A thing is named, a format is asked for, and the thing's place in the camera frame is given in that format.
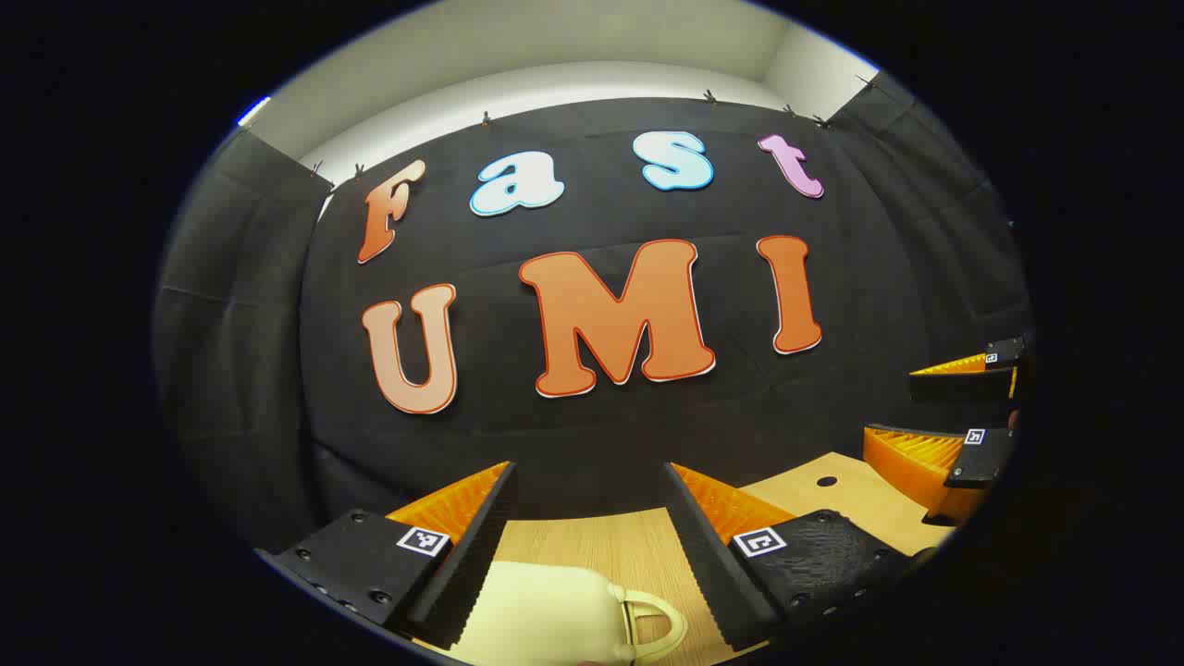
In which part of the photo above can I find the pale yellow suitcase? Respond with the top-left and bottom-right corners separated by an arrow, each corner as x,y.
451,560 -> 691,666

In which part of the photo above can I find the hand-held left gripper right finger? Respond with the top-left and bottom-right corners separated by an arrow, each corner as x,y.
659,461 -> 938,653

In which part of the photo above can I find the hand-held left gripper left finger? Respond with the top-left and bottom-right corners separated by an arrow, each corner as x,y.
254,461 -> 520,651

